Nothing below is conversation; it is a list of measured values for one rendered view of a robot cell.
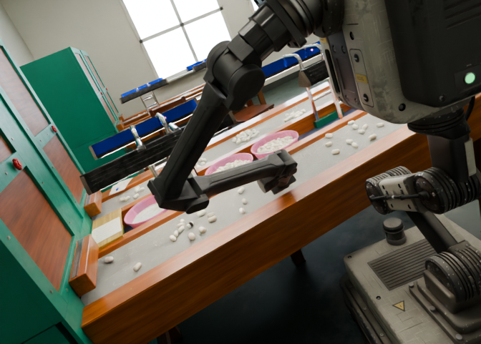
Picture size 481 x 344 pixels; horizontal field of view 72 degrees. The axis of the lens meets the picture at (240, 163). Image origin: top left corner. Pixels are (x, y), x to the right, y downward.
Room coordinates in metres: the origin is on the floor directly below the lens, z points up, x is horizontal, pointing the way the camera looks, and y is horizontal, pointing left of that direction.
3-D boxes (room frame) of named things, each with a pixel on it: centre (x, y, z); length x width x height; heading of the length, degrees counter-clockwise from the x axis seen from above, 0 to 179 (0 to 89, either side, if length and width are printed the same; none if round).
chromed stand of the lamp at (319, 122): (1.96, -0.58, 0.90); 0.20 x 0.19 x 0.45; 104
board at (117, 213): (1.45, 0.70, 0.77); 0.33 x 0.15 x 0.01; 14
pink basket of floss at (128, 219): (1.50, 0.49, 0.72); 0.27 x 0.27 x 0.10
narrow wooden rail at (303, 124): (1.80, -0.06, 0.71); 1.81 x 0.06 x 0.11; 104
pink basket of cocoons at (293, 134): (1.67, -0.21, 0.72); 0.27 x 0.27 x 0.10
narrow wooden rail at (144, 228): (1.48, -0.14, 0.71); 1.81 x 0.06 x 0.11; 104
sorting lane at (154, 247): (1.31, -0.18, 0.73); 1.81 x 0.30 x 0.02; 104
